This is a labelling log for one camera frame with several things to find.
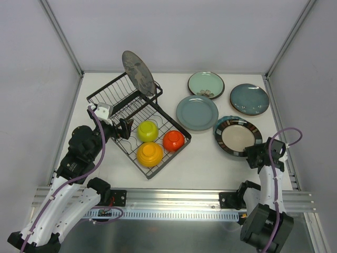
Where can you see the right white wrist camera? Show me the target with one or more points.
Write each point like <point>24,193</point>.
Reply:
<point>284,156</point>

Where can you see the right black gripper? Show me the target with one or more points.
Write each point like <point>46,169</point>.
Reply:
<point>255,157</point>

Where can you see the orange bowl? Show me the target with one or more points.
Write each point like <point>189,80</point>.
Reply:
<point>173,141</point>

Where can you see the white slotted cable duct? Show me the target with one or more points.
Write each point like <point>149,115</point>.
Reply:
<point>176,215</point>

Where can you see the grey blue plate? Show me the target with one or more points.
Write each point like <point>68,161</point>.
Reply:
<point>197,113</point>

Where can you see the right aluminium frame post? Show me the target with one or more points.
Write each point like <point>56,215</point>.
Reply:
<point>291,36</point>

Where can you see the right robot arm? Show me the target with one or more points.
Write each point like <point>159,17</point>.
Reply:
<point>267,225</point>

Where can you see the yellow ribbed bowl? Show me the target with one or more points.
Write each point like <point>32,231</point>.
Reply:
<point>149,154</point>

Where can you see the teal scalloped plate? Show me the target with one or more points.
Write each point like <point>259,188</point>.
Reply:
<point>225,118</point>

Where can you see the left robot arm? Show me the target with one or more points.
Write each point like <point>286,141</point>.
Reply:
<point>56,217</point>

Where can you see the mint green flower plate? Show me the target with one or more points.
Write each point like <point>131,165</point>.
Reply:
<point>207,84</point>

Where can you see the left aluminium frame post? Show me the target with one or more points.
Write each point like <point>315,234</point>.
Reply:
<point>61,35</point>

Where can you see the aluminium frame post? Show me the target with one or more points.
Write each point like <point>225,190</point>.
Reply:
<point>61,35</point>
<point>291,36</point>

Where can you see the green bowl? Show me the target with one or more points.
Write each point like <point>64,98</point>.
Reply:
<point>147,131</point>

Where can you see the aluminium mounting rail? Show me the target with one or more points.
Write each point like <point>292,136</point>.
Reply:
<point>177,199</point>

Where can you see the black wire dish rack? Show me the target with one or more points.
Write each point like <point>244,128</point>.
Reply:
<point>129,103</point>

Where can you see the grey deer plate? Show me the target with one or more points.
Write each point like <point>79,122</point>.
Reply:
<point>138,73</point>

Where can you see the black striped cream plate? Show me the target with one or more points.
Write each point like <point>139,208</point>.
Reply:
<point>233,136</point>

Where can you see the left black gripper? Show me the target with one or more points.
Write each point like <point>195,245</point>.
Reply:
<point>119,128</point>

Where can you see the dark blue speckled plate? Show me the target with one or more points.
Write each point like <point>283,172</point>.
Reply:
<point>249,99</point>

